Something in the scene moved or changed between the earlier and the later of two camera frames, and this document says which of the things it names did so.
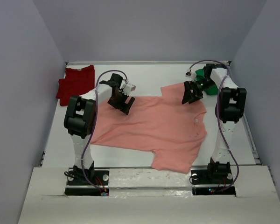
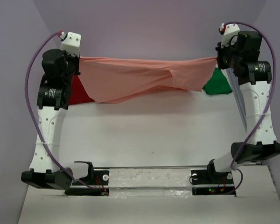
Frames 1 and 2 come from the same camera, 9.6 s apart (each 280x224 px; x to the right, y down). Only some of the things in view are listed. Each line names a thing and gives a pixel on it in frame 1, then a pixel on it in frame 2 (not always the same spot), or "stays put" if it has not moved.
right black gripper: [187, 96] -> [222, 65]
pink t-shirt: [161, 124] -> [113, 80]
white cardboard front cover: [256, 202] stays put
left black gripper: [122, 106] -> [75, 59]
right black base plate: [212, 182] stays put
